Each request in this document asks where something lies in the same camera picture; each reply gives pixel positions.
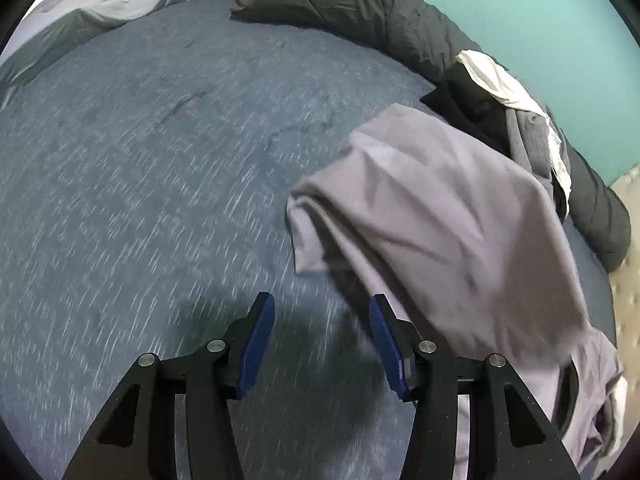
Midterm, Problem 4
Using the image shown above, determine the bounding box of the light grey blanket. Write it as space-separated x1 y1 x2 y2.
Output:
0 0 241 106

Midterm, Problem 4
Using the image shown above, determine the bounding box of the cream tufted headboard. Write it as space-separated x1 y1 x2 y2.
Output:
607 165 640 411

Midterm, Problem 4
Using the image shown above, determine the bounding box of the grey ribbed knit garment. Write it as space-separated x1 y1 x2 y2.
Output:
505 107 557 191

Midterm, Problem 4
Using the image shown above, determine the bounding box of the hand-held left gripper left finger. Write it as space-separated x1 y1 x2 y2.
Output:
62 291 276 480

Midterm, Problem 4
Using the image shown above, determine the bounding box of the grey jacket with black trim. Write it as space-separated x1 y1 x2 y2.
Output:
286 103 628 476

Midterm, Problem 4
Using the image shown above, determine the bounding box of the dark grey rolled duvet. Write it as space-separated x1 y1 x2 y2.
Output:
230 0 632 271

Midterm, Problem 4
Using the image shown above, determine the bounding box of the black and white clothes pile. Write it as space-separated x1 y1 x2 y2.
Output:
456 49 573 201

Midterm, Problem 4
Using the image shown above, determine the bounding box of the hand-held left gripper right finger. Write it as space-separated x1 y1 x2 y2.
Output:
369 294 583 480

